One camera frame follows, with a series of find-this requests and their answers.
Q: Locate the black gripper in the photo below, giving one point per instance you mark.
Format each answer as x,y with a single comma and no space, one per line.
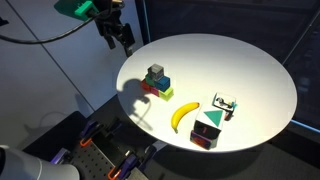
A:
110,20

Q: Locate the gray block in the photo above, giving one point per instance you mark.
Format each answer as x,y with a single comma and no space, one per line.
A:
156,71

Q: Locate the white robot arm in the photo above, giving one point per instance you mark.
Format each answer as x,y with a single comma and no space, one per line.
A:
26,166

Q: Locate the green block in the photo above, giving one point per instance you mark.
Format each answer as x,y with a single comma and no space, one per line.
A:
150,81

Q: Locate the orange block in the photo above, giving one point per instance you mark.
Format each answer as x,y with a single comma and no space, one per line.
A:
145,86

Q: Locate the blue block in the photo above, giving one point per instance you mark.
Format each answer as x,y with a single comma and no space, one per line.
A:
163,84

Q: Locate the magenta block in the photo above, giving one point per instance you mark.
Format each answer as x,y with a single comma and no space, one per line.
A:
154,91

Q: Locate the yellow-green block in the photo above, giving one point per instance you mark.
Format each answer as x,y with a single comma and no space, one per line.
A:
166,94

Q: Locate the purple orange clamp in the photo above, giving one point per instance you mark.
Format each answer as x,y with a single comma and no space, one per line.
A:
90,130
126,165
60,155

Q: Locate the yellow banana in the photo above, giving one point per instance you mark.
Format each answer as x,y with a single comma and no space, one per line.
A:
181,113

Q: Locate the white table leg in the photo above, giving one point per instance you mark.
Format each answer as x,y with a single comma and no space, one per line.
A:
159,145

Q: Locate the tall box with green triangle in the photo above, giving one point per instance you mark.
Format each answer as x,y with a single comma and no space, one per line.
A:
208,121

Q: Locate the small picture cube number four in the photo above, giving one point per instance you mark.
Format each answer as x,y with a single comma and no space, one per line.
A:
224,100

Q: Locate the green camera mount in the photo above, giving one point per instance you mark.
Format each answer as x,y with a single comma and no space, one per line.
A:
78,7

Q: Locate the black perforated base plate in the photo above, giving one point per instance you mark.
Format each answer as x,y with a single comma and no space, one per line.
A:
96,160

